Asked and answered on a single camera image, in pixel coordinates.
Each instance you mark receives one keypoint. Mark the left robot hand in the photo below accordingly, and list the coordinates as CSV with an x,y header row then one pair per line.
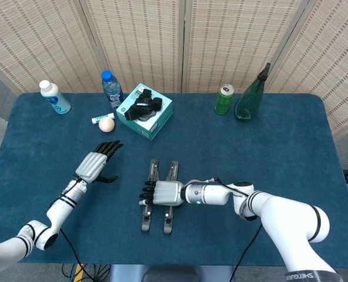
x,y
90,166

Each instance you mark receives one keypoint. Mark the clear bottle blue cap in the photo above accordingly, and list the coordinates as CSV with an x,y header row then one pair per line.
x,y
113,91

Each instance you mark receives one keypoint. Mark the green glass spray bottle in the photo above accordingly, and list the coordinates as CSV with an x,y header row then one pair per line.
x,y
249,100

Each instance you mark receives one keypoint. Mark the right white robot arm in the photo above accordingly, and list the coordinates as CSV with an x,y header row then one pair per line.
x,y
279,211

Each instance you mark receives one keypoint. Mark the cream ball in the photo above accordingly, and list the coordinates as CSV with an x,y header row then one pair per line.
x,y
106,125

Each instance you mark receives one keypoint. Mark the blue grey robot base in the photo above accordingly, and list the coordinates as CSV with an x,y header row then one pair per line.
x,y
168,274

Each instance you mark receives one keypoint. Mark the blue table mat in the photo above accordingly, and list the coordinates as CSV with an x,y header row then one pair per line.
x,y
279,152

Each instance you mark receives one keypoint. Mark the green drink can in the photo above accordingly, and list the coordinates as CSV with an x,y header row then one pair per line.
x,y
224,101

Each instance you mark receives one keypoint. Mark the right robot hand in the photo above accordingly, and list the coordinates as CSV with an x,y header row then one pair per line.
x,y
168,192

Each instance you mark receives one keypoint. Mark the bamboo folding screen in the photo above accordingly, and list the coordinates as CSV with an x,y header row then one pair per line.
x,y
144,44

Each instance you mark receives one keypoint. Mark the black metal laptop stand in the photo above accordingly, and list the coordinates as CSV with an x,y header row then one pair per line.
x,y
155,167

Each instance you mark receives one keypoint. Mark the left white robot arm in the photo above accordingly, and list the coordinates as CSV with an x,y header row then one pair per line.
x,y
59,208

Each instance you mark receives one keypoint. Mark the white bottle blue label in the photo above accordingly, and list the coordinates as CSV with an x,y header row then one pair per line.
x,y
56,100

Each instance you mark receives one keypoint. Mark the white lip balm tube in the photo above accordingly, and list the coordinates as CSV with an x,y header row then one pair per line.
x,y
99,119

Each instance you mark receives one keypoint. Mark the teal cardboard box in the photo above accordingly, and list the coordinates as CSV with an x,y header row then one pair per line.
x,y
150,129

